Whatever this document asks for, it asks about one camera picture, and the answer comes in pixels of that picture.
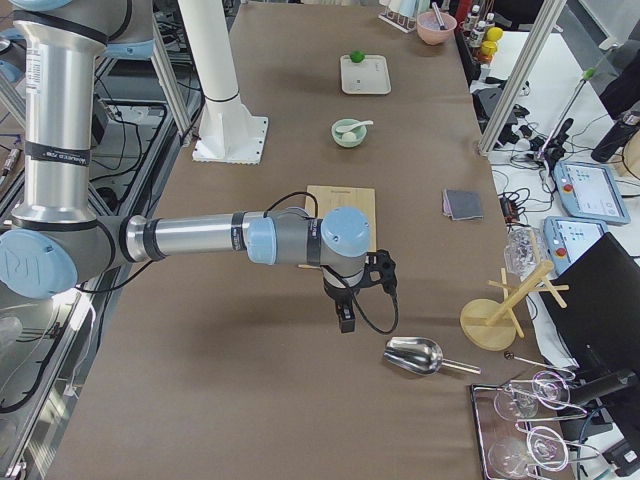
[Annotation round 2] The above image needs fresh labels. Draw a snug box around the teach pendant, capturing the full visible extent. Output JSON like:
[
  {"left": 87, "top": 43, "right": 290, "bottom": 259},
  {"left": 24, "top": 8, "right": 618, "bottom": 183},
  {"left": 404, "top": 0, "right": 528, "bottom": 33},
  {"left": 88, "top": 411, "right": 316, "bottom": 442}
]
[
  {"left": 543, "top": 216, "right": 608, "bottom": 274},
  {"left": 552, "top": 160, "right": 631, "bottom": 225}
]

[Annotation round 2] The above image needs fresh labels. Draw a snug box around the aluminium frame post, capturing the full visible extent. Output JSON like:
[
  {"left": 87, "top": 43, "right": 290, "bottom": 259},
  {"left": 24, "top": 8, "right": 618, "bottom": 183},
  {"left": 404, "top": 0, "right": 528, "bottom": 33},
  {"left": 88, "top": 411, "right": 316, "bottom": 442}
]
[{"left": 477, "top": 0, "right": 567, "bottom": 157}]

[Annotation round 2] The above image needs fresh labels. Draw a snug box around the wooden mug tree stand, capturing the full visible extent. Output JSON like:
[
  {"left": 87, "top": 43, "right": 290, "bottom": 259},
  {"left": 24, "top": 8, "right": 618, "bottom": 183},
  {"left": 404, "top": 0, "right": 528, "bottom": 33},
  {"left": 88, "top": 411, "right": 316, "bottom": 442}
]
[{"left": 460, "top": 260, "right": 570, "bottom": 351}]

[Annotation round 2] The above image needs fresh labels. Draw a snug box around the green lime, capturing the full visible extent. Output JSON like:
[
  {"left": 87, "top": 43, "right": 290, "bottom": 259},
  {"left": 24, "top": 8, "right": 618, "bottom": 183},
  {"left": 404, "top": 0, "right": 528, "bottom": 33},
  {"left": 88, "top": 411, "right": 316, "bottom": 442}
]
[{"left": 349, "top": 50, "right": 365, "bottom": 64}]

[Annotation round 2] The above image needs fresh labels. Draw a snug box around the upper teach pendant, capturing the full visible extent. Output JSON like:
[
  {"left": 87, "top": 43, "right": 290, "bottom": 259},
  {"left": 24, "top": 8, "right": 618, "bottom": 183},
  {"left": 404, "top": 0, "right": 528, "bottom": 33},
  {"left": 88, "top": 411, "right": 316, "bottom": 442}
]
[{"left": 552, "top": 160, "right": 631, "bottom": 225}]

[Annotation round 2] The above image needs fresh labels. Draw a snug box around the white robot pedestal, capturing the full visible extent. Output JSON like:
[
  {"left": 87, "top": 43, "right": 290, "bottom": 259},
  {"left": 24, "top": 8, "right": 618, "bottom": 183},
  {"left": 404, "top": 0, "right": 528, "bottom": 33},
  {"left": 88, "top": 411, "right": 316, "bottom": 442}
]
[{"left": 179, "top": 0, "right": 269, "bottom": 165}]

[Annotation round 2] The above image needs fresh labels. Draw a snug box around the light green ceramic bowl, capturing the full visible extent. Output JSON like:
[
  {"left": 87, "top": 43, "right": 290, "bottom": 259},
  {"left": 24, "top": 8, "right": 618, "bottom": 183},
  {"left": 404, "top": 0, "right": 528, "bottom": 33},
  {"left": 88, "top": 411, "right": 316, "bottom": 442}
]
[{"left": 331, "top": 119, "right": 367, "bottom": 148}]

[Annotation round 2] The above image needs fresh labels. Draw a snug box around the white ceramic spoon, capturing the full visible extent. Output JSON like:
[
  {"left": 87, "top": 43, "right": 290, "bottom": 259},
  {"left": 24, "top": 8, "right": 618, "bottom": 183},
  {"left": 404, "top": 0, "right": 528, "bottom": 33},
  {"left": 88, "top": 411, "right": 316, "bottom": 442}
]
[{"left": 336, "top": 120, "right": 374, "bottom": 134}]

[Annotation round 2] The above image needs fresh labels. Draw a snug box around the lower teach pendant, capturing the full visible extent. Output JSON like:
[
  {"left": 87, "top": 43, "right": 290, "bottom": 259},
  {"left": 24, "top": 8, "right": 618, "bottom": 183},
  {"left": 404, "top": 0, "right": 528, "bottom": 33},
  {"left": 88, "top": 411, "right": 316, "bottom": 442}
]
[{"left": 543, "top": 216, "right": 608, "bottom": 274}]

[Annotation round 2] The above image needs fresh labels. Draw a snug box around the wire glass rack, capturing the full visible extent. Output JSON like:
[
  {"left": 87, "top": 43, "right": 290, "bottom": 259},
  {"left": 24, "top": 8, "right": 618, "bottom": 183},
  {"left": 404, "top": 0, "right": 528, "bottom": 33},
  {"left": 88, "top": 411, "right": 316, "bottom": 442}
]
[{"left": 470, "top": 370, "right": 600, "bottom": 479}]

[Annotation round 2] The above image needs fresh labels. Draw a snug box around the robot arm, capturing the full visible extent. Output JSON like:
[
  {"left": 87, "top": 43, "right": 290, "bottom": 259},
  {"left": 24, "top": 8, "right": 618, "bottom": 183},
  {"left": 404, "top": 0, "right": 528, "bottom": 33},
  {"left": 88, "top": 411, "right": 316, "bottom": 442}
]
[{"left": 1, "top": 1, "right": 373, "bottom": 333}]

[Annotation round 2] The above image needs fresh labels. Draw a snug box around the beige rabbit tray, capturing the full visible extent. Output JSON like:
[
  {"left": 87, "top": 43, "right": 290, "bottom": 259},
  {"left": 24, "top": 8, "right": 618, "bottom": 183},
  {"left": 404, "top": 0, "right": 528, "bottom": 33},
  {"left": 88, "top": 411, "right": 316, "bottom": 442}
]
[{"left": 340, "top": 55, "right": 391, "bottom": 95}]

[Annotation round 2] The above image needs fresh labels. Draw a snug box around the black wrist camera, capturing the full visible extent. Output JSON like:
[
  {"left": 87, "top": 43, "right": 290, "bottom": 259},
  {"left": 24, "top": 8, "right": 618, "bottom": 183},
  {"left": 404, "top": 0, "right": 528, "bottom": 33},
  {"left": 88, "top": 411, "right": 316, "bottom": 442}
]
[{"left": 360, "top": 249, "right": 397, "bottom": 297}]

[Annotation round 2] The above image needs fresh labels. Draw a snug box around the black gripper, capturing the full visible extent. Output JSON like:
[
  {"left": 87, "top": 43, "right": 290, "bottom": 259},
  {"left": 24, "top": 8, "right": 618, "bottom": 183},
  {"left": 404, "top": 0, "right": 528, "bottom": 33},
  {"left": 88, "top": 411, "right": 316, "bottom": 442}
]
[{"left": 323, "top": 280, "right": 359, "bottom": 333}]

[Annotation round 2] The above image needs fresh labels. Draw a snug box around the bamboo cutting board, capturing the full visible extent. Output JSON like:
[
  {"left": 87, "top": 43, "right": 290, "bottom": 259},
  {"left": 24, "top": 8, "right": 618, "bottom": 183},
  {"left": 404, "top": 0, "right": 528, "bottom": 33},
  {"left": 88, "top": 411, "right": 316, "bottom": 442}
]
[{"left": 299, "top": 186, "right": 375, "bottom": 278}]

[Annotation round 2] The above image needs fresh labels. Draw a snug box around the pink bowl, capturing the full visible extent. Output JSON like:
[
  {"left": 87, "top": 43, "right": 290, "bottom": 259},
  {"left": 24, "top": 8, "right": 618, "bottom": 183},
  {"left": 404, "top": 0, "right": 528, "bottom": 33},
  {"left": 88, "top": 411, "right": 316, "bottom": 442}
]
[{"left": 416, "top": 11, "right": 458, "bottom": 45}]

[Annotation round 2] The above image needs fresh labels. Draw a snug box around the black monitor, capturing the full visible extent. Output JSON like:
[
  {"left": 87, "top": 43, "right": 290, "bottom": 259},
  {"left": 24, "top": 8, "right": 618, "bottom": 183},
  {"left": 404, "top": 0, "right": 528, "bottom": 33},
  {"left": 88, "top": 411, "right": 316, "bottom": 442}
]
[{"left": 544, "top": 233, "right": 639, "bottom": 372}]

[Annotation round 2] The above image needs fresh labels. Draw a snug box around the folded grey cloth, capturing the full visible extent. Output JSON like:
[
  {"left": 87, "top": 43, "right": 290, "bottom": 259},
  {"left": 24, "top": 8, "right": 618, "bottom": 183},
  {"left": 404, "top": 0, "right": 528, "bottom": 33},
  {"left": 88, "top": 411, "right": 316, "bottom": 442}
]
[{"left": 442, "top": 189, "right": 484, "bottom": 221}]

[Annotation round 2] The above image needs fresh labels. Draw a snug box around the metal scoop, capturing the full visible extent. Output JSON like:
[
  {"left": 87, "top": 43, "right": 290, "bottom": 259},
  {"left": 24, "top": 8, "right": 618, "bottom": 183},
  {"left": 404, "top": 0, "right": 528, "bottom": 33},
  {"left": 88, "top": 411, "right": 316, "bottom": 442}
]
[{"left": 383, "top": 337, "right": 482, "bottom": 375}]

